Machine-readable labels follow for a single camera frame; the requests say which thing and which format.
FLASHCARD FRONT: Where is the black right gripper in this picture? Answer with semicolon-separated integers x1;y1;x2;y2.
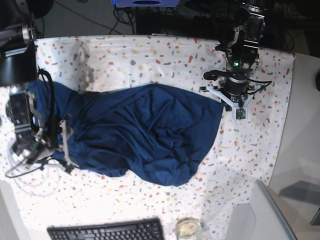
32;119;68;163

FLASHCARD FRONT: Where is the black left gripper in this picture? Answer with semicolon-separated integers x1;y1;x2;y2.
221;73;252;103

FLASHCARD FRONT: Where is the dark blue t-shirt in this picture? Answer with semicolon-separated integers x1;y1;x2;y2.
27;81;225;187

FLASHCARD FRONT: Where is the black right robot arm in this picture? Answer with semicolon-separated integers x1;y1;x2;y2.
0;0;61;166

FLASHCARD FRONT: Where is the terrazzo patterned tablecloth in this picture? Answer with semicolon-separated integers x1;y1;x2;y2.
8;35;295;240

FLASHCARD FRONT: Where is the black computer keyboard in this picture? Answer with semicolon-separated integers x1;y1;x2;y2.
47;218;165;240

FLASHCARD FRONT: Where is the blue box at top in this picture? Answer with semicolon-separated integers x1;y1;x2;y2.
111;0;188;8

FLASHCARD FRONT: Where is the grey monitor edge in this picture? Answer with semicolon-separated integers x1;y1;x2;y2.
250;180;297;240

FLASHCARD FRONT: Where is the clear glass jar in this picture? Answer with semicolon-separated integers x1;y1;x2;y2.
175;217;203;240

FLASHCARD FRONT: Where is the coiled white cable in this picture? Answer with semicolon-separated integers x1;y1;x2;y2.
6;142;61;198

